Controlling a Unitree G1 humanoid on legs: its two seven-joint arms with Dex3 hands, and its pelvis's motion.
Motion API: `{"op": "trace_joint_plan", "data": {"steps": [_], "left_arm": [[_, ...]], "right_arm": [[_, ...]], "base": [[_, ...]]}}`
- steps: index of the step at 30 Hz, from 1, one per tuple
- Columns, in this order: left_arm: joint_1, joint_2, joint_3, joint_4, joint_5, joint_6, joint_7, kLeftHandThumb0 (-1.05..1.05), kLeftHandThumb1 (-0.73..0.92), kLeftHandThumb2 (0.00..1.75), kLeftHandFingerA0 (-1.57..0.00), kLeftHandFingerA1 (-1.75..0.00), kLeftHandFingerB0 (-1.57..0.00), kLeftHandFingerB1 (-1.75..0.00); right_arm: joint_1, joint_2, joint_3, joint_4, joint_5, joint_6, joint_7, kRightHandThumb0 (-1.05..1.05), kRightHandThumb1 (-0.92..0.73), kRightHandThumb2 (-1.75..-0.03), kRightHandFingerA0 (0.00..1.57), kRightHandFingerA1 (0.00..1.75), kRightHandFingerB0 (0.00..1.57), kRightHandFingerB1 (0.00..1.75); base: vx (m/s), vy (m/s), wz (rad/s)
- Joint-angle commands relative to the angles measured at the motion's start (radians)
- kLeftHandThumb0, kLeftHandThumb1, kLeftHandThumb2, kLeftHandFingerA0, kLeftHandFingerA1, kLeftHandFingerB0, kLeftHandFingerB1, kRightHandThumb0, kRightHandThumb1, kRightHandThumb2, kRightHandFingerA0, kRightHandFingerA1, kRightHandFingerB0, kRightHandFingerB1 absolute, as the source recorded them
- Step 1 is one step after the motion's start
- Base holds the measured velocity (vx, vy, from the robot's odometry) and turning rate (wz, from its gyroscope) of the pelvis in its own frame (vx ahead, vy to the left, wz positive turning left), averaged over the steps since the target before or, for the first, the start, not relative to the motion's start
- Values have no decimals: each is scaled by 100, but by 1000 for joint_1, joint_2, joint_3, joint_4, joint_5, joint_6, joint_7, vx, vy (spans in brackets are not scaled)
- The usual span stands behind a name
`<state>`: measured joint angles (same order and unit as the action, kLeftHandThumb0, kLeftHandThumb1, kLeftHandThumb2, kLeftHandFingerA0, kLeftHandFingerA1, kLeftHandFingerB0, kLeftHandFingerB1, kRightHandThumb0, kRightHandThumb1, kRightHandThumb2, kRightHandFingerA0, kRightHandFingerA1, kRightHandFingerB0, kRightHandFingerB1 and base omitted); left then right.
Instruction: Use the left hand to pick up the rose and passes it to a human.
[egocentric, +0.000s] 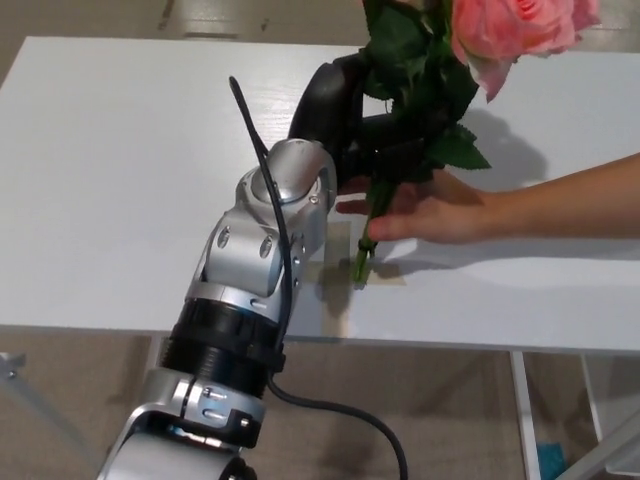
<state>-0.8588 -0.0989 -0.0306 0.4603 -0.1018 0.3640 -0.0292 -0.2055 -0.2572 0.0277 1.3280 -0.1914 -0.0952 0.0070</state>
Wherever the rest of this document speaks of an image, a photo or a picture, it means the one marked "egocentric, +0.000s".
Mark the short beige tape strip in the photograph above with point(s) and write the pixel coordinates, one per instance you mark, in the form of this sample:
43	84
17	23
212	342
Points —
392	280

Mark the teal floor marker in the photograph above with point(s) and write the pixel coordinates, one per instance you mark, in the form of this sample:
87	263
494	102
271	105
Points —
551	460

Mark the bare person hand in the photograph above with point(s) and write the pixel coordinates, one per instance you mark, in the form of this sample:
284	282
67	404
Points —
440	215

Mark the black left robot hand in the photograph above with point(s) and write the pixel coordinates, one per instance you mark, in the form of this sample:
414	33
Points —
325	100

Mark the white table leg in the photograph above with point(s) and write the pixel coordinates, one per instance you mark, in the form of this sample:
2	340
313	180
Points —
525	415
593	400
155	344

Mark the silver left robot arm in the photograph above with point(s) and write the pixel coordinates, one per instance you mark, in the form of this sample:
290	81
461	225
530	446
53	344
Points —
245	250

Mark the pink rose bouquet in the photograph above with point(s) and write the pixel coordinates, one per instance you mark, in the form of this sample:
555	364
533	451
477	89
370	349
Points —
410	45

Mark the bare person forearm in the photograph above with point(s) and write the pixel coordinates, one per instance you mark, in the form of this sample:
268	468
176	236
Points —
565	200

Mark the grey metal stand leg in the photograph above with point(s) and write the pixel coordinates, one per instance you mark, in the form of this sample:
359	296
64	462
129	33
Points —
610	457
35	420

